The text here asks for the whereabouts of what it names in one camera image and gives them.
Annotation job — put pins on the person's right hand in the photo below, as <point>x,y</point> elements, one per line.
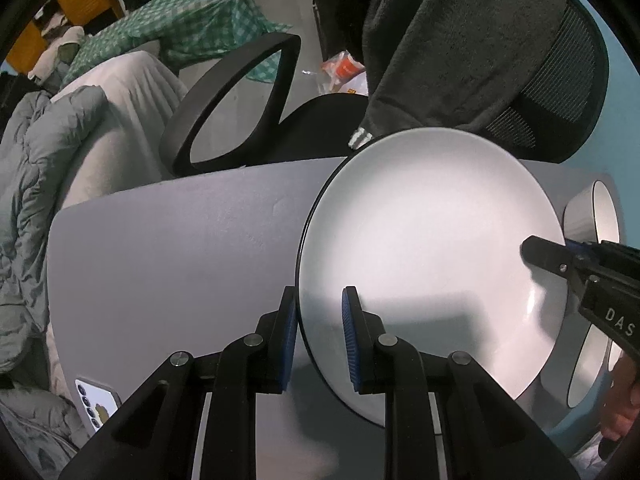
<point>625,405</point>

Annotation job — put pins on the beige bed sheet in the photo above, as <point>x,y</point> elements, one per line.
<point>125,110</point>

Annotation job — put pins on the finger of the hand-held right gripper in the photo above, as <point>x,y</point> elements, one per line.
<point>547,257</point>
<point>579,246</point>

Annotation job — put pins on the white plate with black rim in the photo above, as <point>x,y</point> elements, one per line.
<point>425,260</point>

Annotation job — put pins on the white smartphone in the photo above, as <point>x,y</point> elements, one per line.
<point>97,402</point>

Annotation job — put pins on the orange snack packet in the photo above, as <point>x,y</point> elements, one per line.
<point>342,70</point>

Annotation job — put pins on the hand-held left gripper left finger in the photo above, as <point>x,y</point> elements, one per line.
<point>287,345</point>

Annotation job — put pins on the green checkered cloth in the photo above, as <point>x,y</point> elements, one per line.
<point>150,30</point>

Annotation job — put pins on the orange wooden wardrobe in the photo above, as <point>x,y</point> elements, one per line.
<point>80,0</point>

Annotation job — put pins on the grey quilted blanket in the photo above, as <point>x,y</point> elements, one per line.
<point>35,185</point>

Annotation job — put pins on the beige plush toy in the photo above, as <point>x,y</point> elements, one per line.
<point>57,52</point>

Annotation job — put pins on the dark grey garment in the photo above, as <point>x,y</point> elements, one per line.
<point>450,35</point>

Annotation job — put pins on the black mesh office chair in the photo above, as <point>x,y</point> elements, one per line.
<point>320,125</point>

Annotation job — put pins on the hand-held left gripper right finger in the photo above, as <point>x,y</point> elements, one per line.
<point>350,345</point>

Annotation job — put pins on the black hanging coat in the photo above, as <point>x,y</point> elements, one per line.
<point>330,10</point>

